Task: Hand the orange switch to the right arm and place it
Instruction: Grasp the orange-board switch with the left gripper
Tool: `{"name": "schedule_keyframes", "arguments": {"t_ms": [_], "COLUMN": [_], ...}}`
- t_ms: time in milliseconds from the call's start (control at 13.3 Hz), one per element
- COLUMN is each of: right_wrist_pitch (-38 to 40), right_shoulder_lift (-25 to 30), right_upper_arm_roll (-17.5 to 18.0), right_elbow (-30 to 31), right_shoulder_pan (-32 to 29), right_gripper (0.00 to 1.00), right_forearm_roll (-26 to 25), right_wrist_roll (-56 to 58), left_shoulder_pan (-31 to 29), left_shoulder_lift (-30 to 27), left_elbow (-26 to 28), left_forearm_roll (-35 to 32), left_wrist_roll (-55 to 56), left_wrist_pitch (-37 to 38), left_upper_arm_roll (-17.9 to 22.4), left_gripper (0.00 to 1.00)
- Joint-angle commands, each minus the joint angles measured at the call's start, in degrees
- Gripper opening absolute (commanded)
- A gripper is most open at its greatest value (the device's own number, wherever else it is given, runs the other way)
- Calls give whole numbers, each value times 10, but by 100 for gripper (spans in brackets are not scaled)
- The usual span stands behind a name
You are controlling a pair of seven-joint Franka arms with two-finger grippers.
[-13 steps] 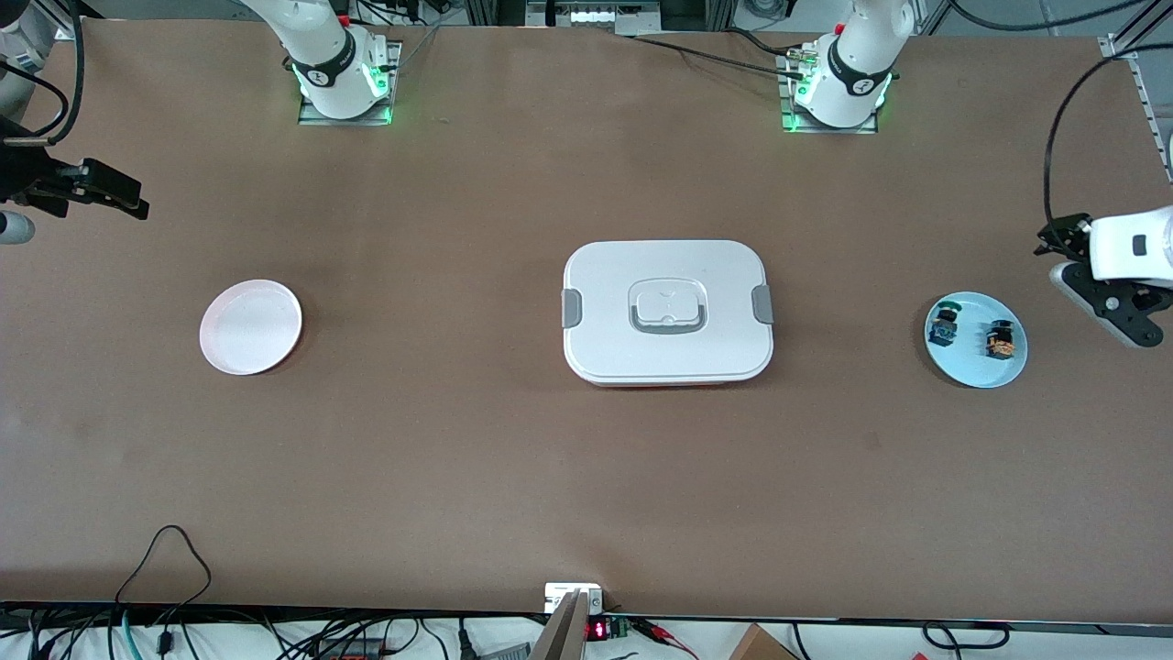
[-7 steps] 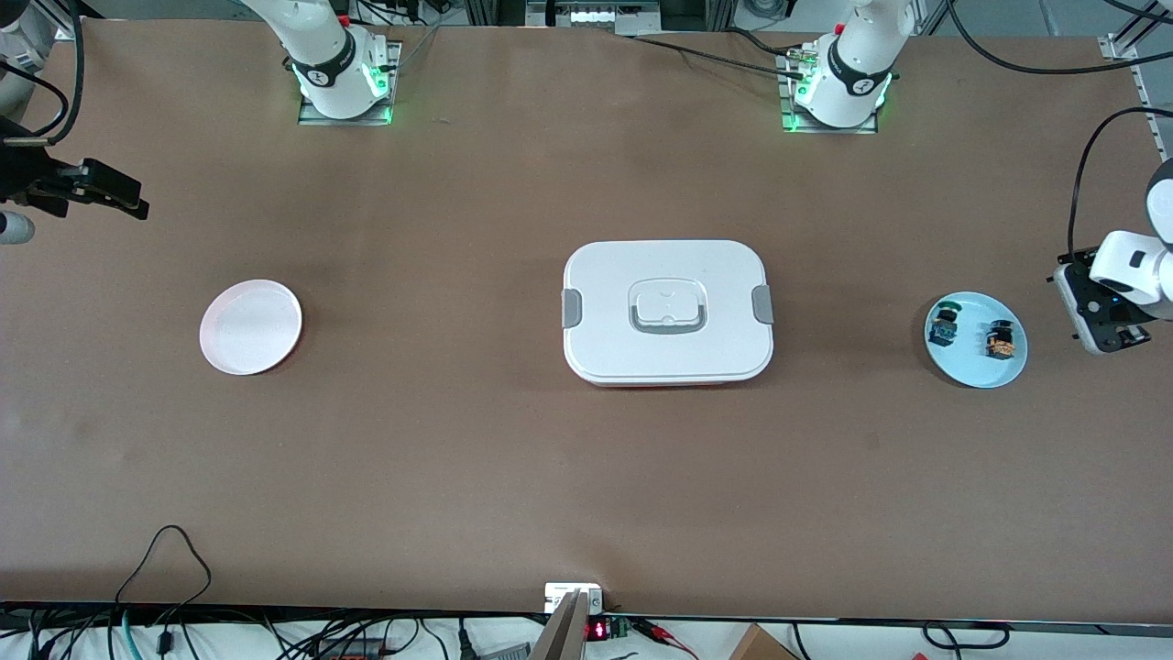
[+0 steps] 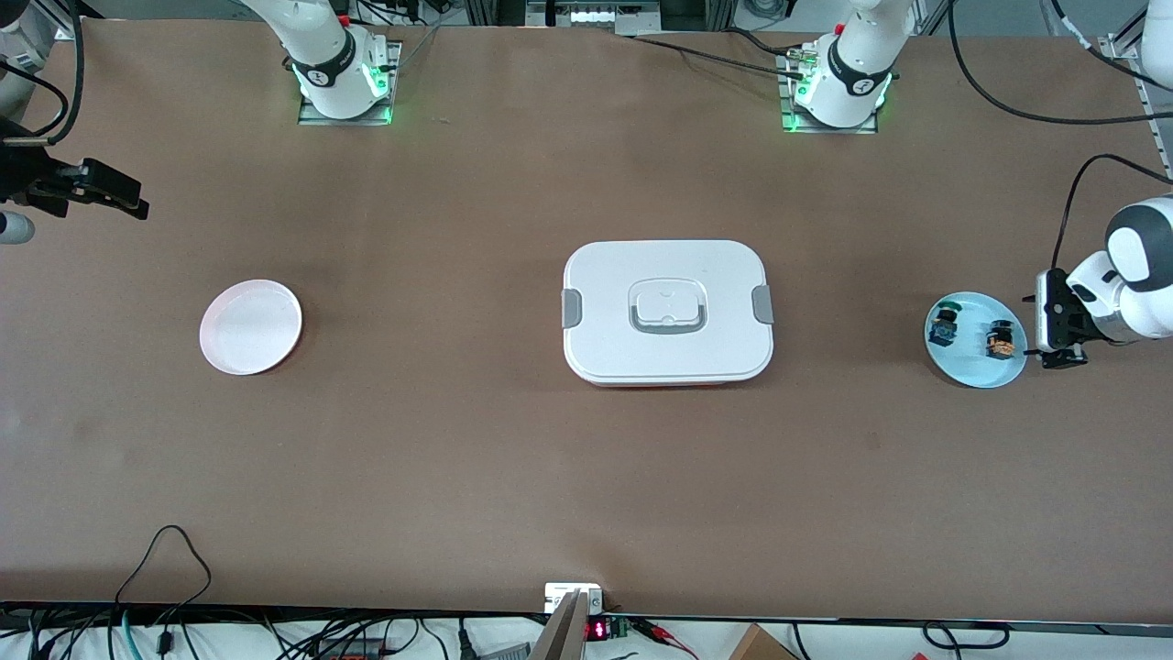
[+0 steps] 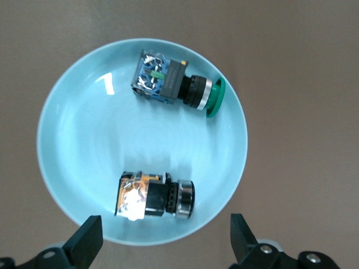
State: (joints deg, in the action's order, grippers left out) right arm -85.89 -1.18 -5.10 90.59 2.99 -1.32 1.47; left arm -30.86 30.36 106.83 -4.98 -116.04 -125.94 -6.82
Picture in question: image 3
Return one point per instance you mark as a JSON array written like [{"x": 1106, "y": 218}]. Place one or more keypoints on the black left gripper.
[{"x": 1059, "y": 357}]

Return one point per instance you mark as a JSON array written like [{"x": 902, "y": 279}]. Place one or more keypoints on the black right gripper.
[{"x": 20, "y": 171}]

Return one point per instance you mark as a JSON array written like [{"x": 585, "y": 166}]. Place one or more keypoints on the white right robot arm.
[{"x": 323, "y": 55}]

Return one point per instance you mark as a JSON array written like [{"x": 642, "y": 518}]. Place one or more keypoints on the light blue round plate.
[{"x": 979, "y": 367}]

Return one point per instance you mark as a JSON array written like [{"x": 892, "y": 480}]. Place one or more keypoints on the pink round plate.
[{"x": 250, "y": 327}]

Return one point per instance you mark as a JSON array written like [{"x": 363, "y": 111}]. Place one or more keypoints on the white lunch box grey clasps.
[{"x": 667, "y": 275}]

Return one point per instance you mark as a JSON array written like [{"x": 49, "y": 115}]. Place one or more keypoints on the brown cardboard box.
[{"x": 761, "y": 646}]

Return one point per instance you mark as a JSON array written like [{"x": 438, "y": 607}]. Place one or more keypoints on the white lit power strip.
[{"x": 600, "y": 16}]

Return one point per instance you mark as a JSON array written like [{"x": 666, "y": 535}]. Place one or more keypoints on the red digit display module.
[{"x": 597, "y": 630}]

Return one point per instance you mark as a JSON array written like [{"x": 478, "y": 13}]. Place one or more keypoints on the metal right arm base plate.
[{"x": 309, "y": 115}]

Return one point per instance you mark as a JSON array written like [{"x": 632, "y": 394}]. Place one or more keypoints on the aluminium frame rail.
[{"x": 1150, "y": 101}]

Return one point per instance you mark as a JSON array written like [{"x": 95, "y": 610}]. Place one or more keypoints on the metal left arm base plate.
[{"x": 790, "y": 124}]

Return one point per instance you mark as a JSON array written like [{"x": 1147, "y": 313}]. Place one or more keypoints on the silver metal bracket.
[{"x": 566, "y": 628}]

